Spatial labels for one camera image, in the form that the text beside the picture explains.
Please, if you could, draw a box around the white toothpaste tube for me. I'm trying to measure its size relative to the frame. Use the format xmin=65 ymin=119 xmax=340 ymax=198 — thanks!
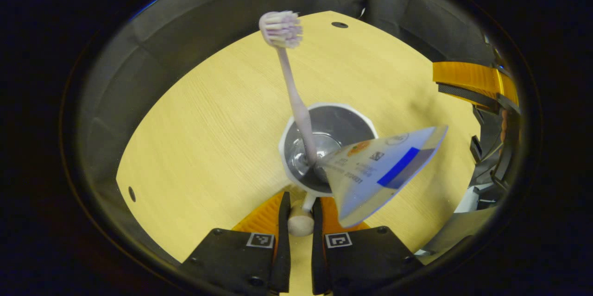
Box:
xmin=317 ymin=125 xmax=449 ymax=228

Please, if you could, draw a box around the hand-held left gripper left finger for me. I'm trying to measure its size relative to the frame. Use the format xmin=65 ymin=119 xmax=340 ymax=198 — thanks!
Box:
xmin=181 ymin=191 xmax=291 ymax=294

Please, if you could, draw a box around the black backdrop cloth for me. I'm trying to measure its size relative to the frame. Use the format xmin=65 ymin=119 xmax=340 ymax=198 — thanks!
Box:
xmin=69 ymin=0 xmax=510 ymax=264

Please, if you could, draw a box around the pink toothbrush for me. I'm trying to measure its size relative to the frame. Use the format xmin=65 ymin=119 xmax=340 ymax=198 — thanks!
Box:
xmin=259 ymin=11 xmax=320 ymax=168

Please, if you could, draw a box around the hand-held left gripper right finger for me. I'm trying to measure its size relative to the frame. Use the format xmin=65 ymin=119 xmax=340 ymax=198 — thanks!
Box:
xmin=311 ymin=196 xmax=424 ymax=296

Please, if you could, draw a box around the white cup with wooden handle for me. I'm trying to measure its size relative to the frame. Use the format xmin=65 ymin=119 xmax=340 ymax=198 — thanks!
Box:
xmin=278 ymin=102 xmax=379 ymax=237

